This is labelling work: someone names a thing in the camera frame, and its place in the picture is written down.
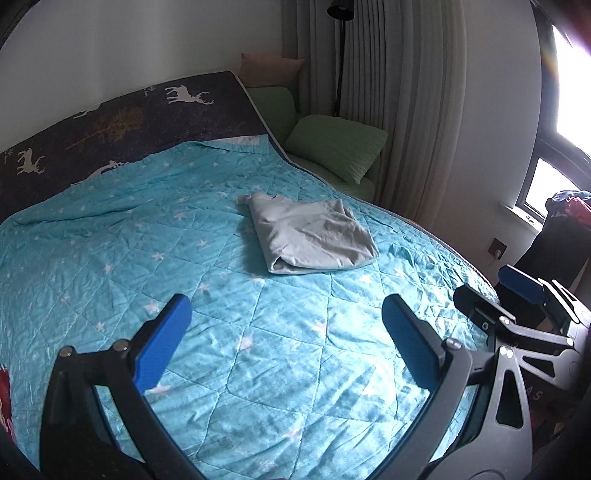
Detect dark deer-print bed sheet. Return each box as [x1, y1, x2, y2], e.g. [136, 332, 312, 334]
[0, 70, 296, 222]

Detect red cloth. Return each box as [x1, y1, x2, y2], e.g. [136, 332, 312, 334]
[0, 364, 12, 430]

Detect small green pillow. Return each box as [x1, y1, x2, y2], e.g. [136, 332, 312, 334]
[247, 85, 298, 144]

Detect turquoise star-print quilt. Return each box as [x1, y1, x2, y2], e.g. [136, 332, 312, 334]
[0, 136, 499, 480]

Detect dark hanging cloth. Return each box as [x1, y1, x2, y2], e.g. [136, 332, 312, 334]
[512, 210, 591, 328]

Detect red and blue clothes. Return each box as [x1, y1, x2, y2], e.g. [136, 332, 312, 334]
[545, 189, 591, 219]

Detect black floor lamp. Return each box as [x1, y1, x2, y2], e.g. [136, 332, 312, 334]
[327, 0, 355, 118]

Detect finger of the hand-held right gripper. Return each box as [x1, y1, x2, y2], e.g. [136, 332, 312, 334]
[452, 284, 583, 352]
[498, 264, 591, 329]

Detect white t-shirt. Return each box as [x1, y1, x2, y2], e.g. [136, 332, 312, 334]
[237, 193, 380, 275]

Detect pink pillow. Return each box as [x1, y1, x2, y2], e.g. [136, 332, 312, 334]
[240, 52, 305, 88]

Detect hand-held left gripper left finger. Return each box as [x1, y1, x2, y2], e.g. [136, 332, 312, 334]
[39, 294, 204, 480]

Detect large green pillow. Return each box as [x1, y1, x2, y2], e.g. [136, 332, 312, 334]
[284, 114, 389, 185]

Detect grey curtain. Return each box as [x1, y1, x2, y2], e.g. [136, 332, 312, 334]
[281, 0, 467, 222]

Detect window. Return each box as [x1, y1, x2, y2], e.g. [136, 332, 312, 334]
[522, 18, 591, 227]

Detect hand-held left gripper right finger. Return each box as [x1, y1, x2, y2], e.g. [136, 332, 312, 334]
[382, 294, 534, 480]

